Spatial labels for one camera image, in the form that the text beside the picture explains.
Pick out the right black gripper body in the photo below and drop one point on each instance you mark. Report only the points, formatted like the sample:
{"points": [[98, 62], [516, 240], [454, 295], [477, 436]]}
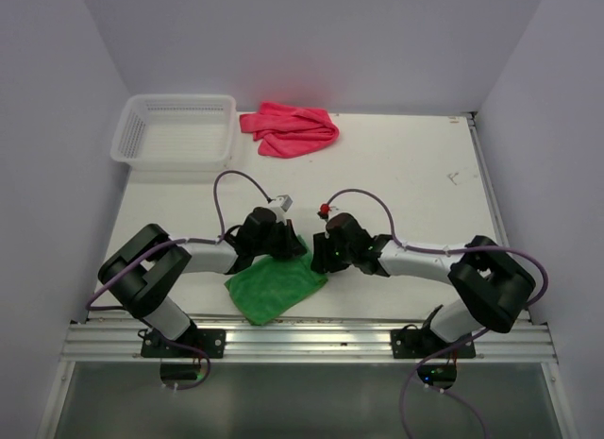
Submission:
{"points": [[330, 257]]}

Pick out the aluminium mounting rail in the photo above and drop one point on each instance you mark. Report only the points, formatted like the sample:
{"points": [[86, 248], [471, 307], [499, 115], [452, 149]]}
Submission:
{"points": [[113, 337]]}

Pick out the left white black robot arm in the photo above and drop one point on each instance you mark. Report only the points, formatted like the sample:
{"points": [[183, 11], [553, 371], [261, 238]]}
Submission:
{"points": [[141, 274]]}

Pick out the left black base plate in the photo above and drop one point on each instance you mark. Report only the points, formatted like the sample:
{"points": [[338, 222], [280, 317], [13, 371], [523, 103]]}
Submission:
{"points": [[211, 341]]}

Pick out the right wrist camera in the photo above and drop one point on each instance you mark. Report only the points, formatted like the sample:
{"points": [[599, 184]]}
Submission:
{"points": [[324, 211]]}

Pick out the green towel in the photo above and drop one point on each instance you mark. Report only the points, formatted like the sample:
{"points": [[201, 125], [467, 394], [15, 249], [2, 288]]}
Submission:
{"points": [[269, 288]]}

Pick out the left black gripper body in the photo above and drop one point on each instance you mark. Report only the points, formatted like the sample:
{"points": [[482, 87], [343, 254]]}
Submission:
{"points": [[275, 244]]}

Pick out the white plastic basket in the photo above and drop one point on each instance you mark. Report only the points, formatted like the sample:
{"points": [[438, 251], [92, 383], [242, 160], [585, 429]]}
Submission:
{"points": [[176, 132]]}

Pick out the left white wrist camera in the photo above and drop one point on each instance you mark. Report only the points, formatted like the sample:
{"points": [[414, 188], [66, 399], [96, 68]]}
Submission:
{"points": [[281, 203]]}

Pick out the pink towel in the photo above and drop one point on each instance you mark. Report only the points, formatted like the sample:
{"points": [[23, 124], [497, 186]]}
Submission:
{"points": [[288, 132]]}

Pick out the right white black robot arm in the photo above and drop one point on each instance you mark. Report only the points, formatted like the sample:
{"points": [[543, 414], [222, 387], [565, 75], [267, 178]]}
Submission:
{"points": [[493, 288]]}

